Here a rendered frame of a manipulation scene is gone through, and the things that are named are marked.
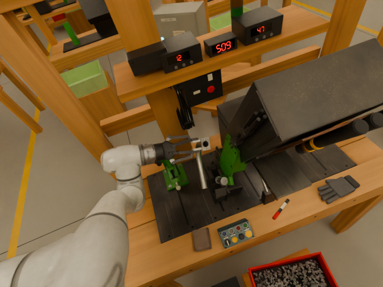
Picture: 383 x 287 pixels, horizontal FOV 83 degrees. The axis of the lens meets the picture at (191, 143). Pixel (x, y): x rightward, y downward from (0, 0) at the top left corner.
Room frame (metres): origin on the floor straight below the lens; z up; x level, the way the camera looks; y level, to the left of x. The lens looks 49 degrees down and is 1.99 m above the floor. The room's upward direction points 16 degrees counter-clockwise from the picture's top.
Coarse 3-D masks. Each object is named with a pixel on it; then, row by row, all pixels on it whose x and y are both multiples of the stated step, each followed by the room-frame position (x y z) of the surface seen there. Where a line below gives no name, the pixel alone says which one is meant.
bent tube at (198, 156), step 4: (204, 140) 0.61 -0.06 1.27; (208, 140) 0.61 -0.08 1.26; (196, 144) 0.67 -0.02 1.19; (200, 144) 0.62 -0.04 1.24; (204, 144) 0.64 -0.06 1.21; (208, 144) 0.60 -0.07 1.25; (204, 148) 0.59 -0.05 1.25; (208, 148) 0.59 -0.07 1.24; (200, 152) 0.66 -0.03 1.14; (196, 156) 0.65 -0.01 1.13; (200, 156) 0.65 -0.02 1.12; (196, 160) 0.64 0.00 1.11; (200, 160) 0.63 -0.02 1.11; (200, 164) 0.62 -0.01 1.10; (200, 168) 0.60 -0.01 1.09; (200, 172) 0.59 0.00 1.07; (204, 172) 0.59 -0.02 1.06; (200, 176) 0.57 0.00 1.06; (204, 176) 0.57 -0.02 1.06; (200, 180) 0.56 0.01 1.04; (204, 180) 0.55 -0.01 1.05; (204, 184) 0.54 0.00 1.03
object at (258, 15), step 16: (240, 16) 0.91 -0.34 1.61; (256, 16) 0.86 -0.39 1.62; (272, 16) 0.83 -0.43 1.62; (240, 32) 0.84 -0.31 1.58; (256, 32) 0.80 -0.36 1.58; (272, 32) 0.81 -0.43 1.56; (176, 48) 0.79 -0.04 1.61; (192, 48) 0.78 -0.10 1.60; (176, 64) 0.77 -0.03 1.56; (192, 64) 0.78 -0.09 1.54
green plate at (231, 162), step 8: (224, 144) 0.61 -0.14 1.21; (232, 144) 0.55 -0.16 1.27; (224, 152) 0.59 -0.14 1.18; (232, 152) 0.53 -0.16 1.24; (240, 152) 0.50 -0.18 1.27; (224, 160) 0.57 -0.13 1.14; (232, 160) 0.52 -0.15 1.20; (240, 160) 0.51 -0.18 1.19; (224, 168) 0.55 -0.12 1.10; (232, 168) 0.50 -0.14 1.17; (240, 168) 0.51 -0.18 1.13
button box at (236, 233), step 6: (234, 222) 0.36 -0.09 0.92; (240, 222) 0.34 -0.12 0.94; (246, 222) 0.33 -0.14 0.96; (222, 228) 0.34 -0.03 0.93; (228, 228) 0.33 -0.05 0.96; (234, 228) 0.32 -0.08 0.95; (246, 228) 0.31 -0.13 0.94; (228, 234) 0.30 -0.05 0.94; (234, 234) 0.30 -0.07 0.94; (240, 234) 0.29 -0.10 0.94; (252, 234) 0.28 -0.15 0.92; (222, 240) 0.29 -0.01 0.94; (240, 240) 0.27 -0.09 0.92; (228, 246) 0.26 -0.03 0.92
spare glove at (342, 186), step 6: (330, 180) 0.42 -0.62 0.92; (336, 180) 0.41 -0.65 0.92; (342, 180) 0.41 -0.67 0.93; (348, 180) 0.40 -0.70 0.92; (354, 180) 0.39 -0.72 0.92; (324, 186) 0.40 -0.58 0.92; (330, 186) 0.39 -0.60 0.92; (336, 186) 0.38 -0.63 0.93; (342, 186) 0.38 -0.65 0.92; (348, 186) 0.37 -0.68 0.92; (354, 186) 0.36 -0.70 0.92; (324, 192) 0.37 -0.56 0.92; (330, 192) 0.36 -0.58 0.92; (336, 192) 0.36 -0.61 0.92; (342, 192) 0.35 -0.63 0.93; (348, 192) 0.34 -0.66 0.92; (324, 198) 0.35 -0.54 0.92; (330, 198) 0.34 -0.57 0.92; (336, 198) 0.33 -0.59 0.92
